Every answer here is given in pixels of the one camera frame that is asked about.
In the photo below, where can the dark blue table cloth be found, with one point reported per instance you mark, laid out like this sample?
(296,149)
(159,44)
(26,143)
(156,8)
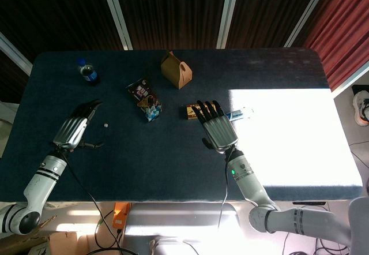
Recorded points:
(129,157)

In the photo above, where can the yellow brown snack box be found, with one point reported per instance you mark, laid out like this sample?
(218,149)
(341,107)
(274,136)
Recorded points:
(191,112)

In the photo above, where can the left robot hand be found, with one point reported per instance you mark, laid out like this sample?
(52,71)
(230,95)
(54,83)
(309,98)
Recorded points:
(70,129)

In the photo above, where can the blue cap plastic bottle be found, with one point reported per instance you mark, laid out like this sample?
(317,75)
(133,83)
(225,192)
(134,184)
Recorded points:
(88,72)

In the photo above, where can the orange plastic object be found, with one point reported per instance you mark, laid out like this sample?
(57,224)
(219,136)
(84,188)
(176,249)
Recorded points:
(120,215)

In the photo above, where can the white sneaker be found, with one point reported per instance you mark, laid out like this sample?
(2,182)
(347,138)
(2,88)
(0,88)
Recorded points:
(361,107)

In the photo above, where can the brown cardboard gable box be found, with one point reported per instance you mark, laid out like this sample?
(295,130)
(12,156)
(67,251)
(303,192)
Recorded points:
(176,70)

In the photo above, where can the dark snack bag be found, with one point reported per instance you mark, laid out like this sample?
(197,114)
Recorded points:
(145,99)

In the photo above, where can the red curtain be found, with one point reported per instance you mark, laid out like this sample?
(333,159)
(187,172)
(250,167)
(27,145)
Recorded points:
(337,27)

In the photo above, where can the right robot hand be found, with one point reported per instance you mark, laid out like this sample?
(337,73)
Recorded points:
(219,131)

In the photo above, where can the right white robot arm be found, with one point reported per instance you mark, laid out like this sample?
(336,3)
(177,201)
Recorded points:
(276,203)

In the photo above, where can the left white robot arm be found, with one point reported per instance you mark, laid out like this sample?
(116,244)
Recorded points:
(37,180)

